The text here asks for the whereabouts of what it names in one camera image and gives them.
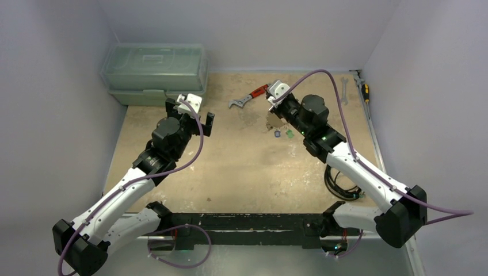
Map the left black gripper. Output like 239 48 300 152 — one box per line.
166 98 212 159

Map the large perforated metal keyring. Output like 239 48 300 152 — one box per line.
265 112 288 132

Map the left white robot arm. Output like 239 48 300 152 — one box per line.
52 94 215 275

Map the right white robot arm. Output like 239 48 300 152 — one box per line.
266 94 427 248

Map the silver open end wrench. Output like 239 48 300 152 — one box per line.
340 77 349 106

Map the green plastic toolbox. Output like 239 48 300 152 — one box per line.
100 43 209 106

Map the yellow black screwdriver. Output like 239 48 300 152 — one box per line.
361 83 370 104

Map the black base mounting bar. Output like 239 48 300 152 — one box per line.
135 212 359 252

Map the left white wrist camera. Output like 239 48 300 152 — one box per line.
176 93 203 114

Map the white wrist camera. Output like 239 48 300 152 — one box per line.
176 93 203 114
266 79 290 109

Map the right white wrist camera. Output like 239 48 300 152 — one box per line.
266 79 290 109

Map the red handled adjustable wrench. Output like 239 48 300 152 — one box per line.
228 84 269 109

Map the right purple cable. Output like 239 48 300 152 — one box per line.
272 69 474 225

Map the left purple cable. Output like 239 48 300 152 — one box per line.
57 99 205 276

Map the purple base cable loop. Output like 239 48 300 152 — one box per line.
147 223 212 269

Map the aluminium frame rail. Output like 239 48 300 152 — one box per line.
349 70 414 239

